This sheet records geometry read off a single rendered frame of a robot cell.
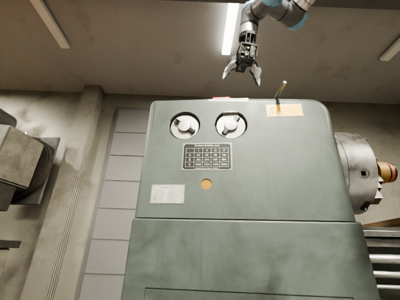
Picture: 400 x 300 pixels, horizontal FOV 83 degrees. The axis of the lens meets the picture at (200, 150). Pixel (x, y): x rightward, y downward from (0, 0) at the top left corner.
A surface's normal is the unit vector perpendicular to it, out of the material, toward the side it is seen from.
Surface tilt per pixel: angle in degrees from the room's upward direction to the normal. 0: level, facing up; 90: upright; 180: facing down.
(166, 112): 90
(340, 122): 90
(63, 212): 90
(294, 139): 90
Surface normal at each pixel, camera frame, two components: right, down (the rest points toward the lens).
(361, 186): -0.09, 0.19
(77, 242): 0.02, -0.40
